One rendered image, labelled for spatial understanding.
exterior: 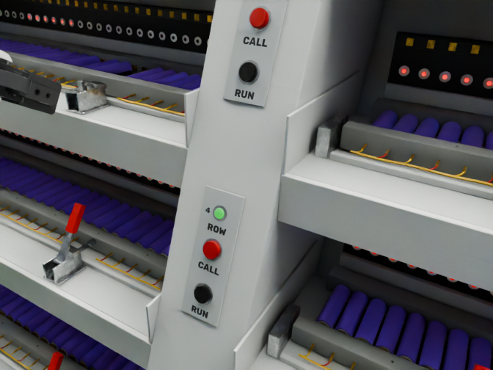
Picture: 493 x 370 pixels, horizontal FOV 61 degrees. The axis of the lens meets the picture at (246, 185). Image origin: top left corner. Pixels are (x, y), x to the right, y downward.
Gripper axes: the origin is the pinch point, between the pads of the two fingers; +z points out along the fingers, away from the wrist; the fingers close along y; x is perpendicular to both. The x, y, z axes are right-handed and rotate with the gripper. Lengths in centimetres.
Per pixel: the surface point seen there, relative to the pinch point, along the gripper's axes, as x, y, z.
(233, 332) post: -15.7, 24.2, 7.3
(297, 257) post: -8.9, 25.3, 16.5
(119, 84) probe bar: 4.1, 0.7, 10.1
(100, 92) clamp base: 2.4, 0.8, 7.4
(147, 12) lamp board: 15.9, -5.2, 17.4
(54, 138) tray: -4.0, -3.1, 6.5
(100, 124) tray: -1.1, 4.8, 4.9
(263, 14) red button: 10.7, 21.0, 2.2
